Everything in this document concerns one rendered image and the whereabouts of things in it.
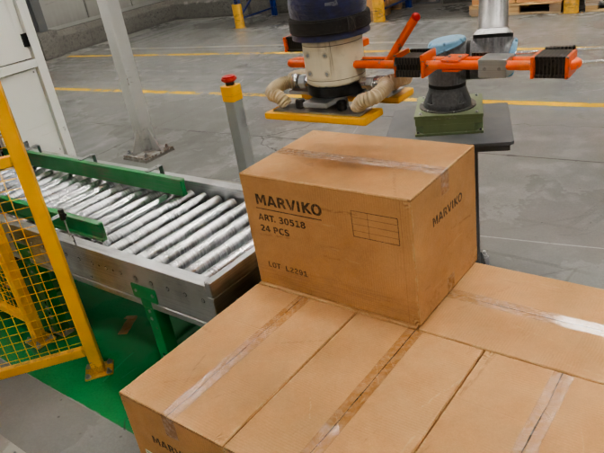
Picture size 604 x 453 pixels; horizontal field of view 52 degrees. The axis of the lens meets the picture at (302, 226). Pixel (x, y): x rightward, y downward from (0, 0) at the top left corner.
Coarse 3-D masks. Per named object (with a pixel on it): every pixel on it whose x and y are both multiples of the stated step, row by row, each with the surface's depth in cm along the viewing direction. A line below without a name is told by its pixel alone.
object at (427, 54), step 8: (408, 48) 166; (432, 48) 162; (400, 56) 163; (408, 56) 163; (416, 56) 162; (424, 56) 158; (432, 56) 161; (400, 64) 160; (408, 64) 159; (416, 64) 158; (424, 64) 158; (400, 72) 161; (408, 72) 160; (416, 72) 159; (424, 72) 159
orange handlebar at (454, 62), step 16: (288, 64) 184; (304, 64) 180; (368, 64) 168; (384, 64) 165; (432, 64) 157; (448, 64) 155; (464, 64) 153; (512, 64) 146; (528, 64) 144; (576, 64) 139
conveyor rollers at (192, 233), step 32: (64, 192) 320; (96, 192) 314; (128, 192) 307; (160, 192) 300; (192, 192) 293; (128, 224) 277; (160, 224) 268; (192, 224) 260; (224, 224) 260; (160, 256) 238; (192, 256) 237; (224, 256) 237
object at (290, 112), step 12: (276, 108) 184; (288, 108) 180; (300, 108) 178; (312, 108) 177; (336, 108) 173; (348, 108) 172; (372, 108) 170; (300, 120) 175; (312, 120) 173; (324, 120) 170; (336, 120) 168; (348, 120) 166; (360, 120) 163; (372, 120) 166
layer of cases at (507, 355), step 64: (256, 320) 192; (320, 320) 187; (384, 320) 183; (448, 320) 177; (512, 320) 173; (576, 320) 169; (192, 384) 169; (256, 384) 165; (320, 384) 162; (384, 384) 158; (448, 384) 155; (512, 384) 151; (576, 384) 148; (192, 448) 158; (256, 448) 145; (320, 448) 142; (384, 448) 140; (448, 448) 137; (512, 448) 134; (576, 448) 132
